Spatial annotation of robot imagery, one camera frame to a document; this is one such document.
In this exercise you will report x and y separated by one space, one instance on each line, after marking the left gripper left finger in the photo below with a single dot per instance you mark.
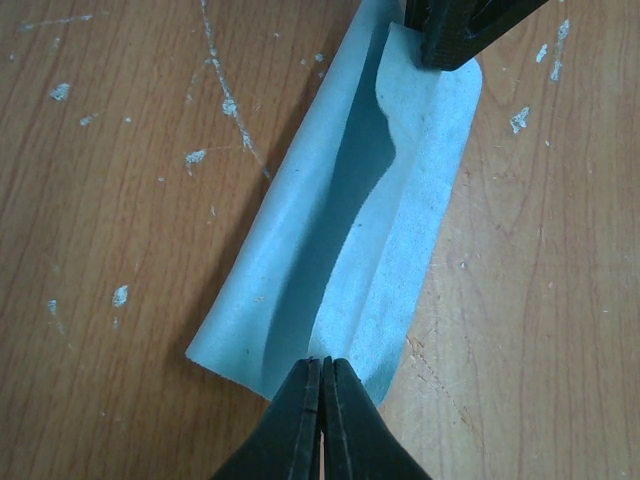
286 442

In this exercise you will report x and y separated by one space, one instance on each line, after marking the light blue cleaning cloth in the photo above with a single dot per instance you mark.
336 258

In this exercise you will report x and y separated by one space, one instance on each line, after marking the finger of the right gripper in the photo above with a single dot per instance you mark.
422 15
456 31

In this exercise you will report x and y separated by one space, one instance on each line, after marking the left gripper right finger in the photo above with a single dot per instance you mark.
357 442

